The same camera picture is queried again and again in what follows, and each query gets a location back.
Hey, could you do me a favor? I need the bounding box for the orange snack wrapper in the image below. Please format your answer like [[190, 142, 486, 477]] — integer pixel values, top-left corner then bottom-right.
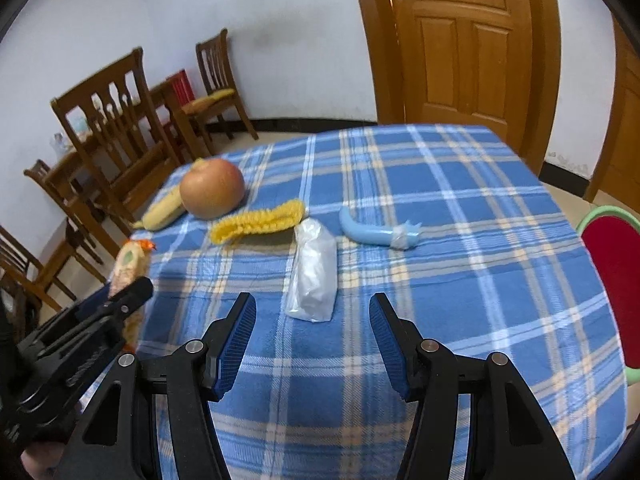
[[108, 240, 155, 351]]

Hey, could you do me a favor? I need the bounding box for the clear plastic bag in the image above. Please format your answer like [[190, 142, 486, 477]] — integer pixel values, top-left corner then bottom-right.
[[284, 218, 337, 323]]

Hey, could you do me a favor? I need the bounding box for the yellow foam fruit net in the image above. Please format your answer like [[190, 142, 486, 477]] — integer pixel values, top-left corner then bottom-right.
[[210, 198, 306, 245]]

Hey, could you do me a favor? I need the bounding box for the red green trash bin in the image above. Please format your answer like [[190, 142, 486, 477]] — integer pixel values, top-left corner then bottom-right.
[[576, 206, 640, 385]]

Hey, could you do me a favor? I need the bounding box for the person's left hand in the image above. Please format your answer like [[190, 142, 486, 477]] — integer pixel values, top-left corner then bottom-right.
[[21, 442, 65, 480]]

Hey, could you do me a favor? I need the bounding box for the low wooden chair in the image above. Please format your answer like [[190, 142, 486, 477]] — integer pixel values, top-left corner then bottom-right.
[[1, 159, 105, 324]]

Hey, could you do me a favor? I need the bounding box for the blue plaid tablecloth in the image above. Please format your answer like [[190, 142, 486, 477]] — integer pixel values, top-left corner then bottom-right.
[[138, 125, 627, 479]]

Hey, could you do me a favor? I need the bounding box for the red apple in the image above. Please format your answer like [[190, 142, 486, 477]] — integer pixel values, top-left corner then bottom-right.
[[179, 158, 245, 220]]

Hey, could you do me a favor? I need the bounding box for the near wooden chair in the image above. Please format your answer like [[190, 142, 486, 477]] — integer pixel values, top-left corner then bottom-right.
[[49, 45, 184, 221]]

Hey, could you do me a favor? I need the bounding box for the wooden dining table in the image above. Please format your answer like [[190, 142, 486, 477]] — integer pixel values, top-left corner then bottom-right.
[[44, 81, 198, 218]]

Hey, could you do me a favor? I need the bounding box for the red chair behind table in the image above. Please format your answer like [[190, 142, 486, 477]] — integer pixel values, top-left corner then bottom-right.
[[167, 70, 195, 106]]

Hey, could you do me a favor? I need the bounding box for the far wooden chair with cushion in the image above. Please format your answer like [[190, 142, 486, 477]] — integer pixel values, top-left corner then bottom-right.
[[182, 28, 259, 155]]

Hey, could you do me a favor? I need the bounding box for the far wooden door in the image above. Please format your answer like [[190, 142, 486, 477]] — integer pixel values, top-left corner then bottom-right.
[[584, 20, 640, 211]]

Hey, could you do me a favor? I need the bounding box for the wooden door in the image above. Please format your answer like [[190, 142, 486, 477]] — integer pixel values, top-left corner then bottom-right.
[[584, 20, 640, 211], [359, 0, 561, 174]]

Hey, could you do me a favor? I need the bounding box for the near wooden door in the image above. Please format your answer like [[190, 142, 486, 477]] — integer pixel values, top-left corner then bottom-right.
[[359, 0, 561, 174]]

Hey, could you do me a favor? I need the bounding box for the light blue toy handle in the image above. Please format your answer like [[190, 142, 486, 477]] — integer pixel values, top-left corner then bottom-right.
[[338, 206, 421, 250]]

